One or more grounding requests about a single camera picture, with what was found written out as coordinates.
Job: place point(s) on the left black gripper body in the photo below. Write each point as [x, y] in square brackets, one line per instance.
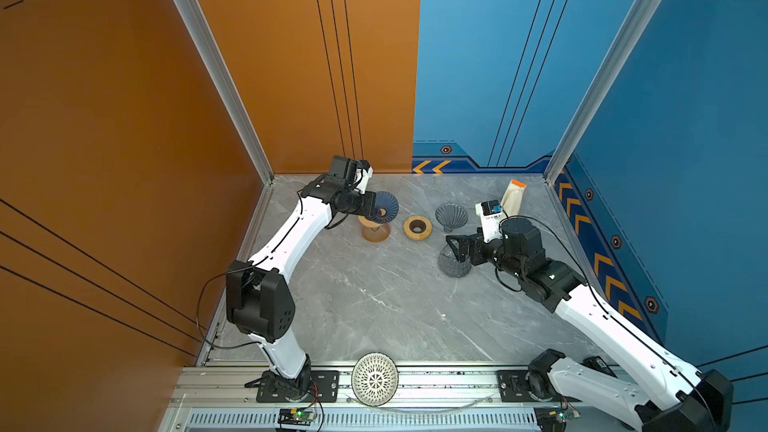
[354, 202]

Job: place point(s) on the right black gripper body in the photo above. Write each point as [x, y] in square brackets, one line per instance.
[496, 255]

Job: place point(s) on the blue glass dripper cone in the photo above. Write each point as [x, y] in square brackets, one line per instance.
[385, 208]

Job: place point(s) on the coffee filter box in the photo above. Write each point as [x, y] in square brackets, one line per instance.
[511, 201]

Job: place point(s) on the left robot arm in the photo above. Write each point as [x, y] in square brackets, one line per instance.
[259, 302]

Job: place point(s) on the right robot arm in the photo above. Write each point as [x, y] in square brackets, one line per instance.
[663, 393]

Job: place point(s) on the grey glass dripper cone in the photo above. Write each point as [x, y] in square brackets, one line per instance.
[451, 216]

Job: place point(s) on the grey glass mug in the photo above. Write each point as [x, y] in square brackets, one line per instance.
[450, 266]

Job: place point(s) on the orange glass carafe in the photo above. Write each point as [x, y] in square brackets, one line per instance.
[374, 232]

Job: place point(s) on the black stapler-like tool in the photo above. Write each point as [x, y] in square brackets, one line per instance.
[597, 363]

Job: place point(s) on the white patterned bowl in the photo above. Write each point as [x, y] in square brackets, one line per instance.
[374, 379]

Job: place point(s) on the right circuit board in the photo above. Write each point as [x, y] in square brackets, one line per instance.
[555, 420]

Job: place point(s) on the circuit board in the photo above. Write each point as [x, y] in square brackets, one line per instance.
[555, 420]
[295, 418]

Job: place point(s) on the left circuit board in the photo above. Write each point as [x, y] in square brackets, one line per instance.
[295, 418]

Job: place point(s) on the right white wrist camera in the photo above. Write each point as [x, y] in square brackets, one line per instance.
[490, 214]

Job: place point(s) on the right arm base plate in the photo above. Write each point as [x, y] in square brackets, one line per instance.
[514, 386]

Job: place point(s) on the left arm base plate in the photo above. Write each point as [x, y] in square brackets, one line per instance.
[321, 384]

